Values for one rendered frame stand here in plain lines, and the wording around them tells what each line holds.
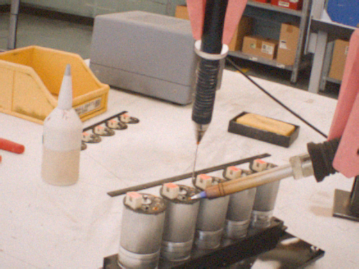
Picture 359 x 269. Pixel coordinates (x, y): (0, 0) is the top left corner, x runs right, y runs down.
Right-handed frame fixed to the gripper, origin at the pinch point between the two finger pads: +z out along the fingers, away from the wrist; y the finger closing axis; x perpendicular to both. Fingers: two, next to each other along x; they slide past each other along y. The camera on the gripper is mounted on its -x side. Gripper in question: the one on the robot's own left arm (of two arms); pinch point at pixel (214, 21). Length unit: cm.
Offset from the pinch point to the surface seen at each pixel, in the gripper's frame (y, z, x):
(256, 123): -4.7, 26.8, -30.7
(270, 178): -4.4, 9.8, -1.2
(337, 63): -78, 193, -368
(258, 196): -4.4, 15.3, -5.6
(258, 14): -14, 200, -444
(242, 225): -3.6, 16.0, -3.3
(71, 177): 10.4, 20.6, -9.7
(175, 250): 0.3, 14.7, 1.1
